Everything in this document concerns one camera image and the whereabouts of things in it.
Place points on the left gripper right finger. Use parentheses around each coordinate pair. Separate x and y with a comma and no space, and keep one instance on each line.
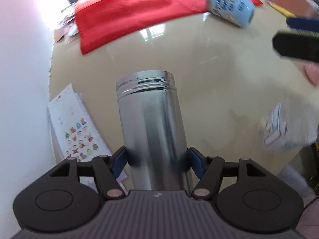
(209,172)

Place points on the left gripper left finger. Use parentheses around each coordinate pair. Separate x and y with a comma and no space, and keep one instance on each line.
(106,170)

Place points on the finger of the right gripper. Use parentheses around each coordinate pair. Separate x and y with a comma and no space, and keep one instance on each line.
(296,46)
(307,24)

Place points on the stainless steel cup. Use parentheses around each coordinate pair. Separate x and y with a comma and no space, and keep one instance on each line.
(153,131)

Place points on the clear glass cartoon cup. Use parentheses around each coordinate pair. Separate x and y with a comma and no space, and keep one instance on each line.
(291,123)

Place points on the right hand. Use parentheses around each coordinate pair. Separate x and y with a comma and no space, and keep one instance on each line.
(312,73)

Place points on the sticker sheet stack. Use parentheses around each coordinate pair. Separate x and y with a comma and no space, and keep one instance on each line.
(74,130)

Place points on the blue printed mug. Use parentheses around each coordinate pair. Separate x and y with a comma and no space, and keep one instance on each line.
(238,12)

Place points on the papers in corner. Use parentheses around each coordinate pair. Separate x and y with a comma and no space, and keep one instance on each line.
(66,27)

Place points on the red cloth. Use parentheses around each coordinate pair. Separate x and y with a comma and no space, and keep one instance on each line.
(102,21)

